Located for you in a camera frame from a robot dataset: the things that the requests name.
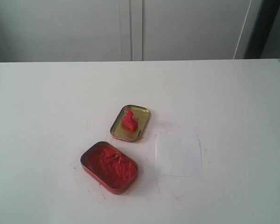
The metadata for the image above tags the red plastic stamp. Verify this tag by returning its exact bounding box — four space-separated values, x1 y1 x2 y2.
121 109 138 131

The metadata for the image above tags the red ink pad tin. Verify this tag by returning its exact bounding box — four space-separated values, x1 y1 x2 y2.
80 141 139 195

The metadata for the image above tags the gold tin lid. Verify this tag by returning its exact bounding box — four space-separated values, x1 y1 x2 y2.
110 105 150 142

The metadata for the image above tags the white paper sheet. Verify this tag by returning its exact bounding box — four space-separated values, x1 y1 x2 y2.
154 133 202 177

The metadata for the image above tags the white cabinet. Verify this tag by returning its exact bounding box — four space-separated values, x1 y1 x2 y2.
0 0 262 62

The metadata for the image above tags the dark vertical post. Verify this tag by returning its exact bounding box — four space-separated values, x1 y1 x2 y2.
243 0 280 59

